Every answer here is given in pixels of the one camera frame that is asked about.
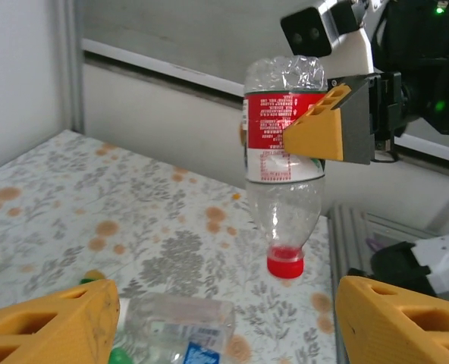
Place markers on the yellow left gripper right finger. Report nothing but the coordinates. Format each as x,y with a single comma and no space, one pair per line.
399,330

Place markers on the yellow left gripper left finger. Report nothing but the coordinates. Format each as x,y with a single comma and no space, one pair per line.
46,330

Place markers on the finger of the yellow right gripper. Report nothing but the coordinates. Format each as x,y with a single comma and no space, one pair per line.
323,132
243,132

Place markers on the red label bottle red cap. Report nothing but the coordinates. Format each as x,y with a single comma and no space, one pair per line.
274,125

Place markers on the green bottle yellow cap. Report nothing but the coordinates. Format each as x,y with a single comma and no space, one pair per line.
93,275
120,358

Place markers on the tall clear bottle white cap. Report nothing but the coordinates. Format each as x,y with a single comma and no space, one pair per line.
171,311

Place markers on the blue label bottle blue cap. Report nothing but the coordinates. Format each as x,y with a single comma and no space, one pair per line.
201,352

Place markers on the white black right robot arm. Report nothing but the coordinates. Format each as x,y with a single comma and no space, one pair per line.
448,258

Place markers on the floral patterned tablecloth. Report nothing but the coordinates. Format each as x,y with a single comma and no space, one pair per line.
152,227

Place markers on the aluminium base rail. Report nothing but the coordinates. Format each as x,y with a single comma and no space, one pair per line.
346,242

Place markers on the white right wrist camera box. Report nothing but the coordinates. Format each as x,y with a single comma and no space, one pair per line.
308,30

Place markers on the aluminium frame post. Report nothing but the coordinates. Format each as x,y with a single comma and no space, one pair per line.
76,68

